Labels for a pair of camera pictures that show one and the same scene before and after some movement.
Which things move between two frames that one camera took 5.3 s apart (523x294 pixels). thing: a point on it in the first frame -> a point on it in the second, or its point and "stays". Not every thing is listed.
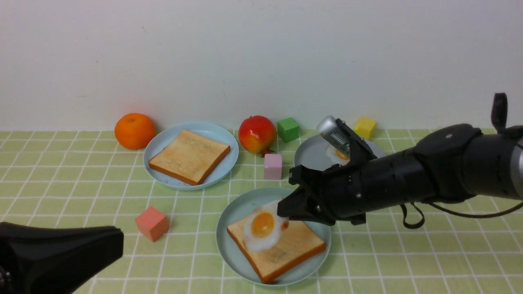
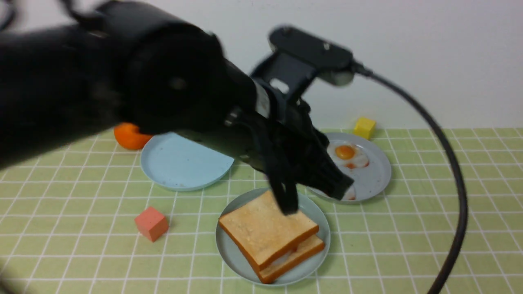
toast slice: [191, 157] -> [262, 231]
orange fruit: [135, 131] stays
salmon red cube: [152, 223] stays
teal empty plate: [237, 209] stays
